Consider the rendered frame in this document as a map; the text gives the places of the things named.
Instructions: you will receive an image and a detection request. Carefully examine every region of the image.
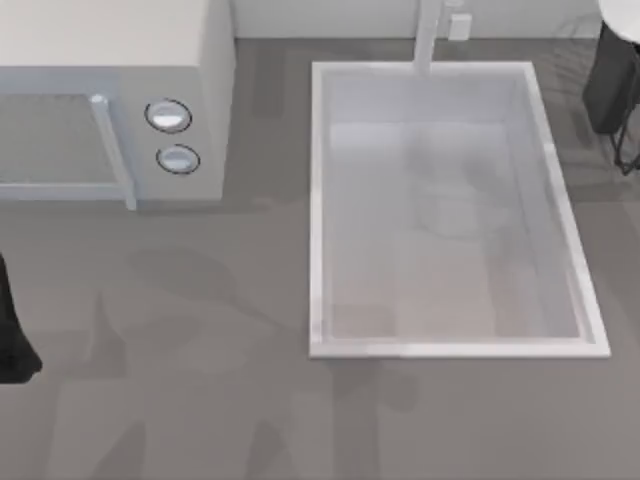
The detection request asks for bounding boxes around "white sink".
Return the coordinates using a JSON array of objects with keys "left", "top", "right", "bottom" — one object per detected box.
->
[{"left": 307, "top": 60, "right": 613, "bottom": 361}]

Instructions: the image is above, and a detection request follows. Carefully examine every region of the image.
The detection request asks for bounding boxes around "small microwave knob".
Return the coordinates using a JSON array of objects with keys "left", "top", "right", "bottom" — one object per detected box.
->
[{"left": 155, "top": 143, "right": 202, "bottom": 177}]

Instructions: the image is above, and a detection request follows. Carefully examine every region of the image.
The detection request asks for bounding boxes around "large microwave knob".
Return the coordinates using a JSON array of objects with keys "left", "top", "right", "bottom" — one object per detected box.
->
[{"left": 143, "top": 97, "right": 194, "bottom": 136}]

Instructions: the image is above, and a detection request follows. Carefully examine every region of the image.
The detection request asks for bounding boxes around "tall white tap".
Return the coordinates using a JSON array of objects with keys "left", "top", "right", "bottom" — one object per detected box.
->
[{"left": 412, "top": 0, "right": 464, "bottom": 77}]

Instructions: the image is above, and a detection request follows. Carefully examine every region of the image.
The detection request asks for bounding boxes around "pale microwave oven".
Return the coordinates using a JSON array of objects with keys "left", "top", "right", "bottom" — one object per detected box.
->
[{"left": 0, "top": 0, "right": 237, "bottom": 211}]

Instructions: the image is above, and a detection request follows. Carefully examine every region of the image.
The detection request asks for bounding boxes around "microwave oven door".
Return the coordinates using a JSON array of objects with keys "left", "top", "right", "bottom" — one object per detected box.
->
[{"left": 0, "top": 92, "right": 137, "bottom": 211}]

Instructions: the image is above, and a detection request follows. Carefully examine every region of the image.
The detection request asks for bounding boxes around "microwave door handle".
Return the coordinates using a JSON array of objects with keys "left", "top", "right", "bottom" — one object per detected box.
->
[{"left": 89, "top": 93, "right": 138, "bottom": 211}]

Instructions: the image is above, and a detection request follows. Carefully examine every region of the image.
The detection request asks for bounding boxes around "white wall socket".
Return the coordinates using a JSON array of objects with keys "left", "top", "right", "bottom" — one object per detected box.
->
[{"left": 448, "top": 12, "right": 473, "bottom": 42}]

